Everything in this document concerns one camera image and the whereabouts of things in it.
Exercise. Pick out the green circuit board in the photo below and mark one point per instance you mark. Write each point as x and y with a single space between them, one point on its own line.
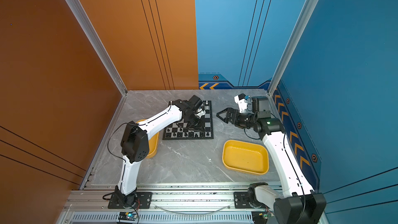
261 217
128 218

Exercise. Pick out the right green circuit board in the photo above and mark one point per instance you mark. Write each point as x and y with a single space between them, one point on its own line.
261 217

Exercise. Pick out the yellow tray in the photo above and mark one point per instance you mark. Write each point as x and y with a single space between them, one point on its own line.
149 146
245 157

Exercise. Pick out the right aluminium corner post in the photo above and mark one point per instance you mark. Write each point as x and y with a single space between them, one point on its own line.
301 23

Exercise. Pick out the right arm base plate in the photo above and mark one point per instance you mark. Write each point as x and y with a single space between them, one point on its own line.
244 199

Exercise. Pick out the aluminium corner post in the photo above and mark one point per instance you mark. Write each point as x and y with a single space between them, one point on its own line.
85 23
301 23

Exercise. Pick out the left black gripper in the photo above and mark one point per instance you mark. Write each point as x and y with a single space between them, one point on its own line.
200 127

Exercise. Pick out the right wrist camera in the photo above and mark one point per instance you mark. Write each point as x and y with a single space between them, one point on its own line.
244 103

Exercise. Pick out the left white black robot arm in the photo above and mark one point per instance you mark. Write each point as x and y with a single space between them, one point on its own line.
135 142

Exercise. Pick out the left green circuit board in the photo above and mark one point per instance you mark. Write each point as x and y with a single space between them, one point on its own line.
128 218

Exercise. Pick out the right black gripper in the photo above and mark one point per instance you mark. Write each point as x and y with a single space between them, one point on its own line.
230 112

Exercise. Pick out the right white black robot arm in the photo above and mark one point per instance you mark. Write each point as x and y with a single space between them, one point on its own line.
297 202

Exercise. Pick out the left aluminium corner post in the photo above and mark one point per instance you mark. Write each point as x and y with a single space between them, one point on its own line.
85 23

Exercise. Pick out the black white chessboard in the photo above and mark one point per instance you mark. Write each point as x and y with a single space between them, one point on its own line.
178 128

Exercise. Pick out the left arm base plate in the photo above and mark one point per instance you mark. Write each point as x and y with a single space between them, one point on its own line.
136 200

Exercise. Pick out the aluminium front frame rail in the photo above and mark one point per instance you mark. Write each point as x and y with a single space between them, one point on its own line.
172 203

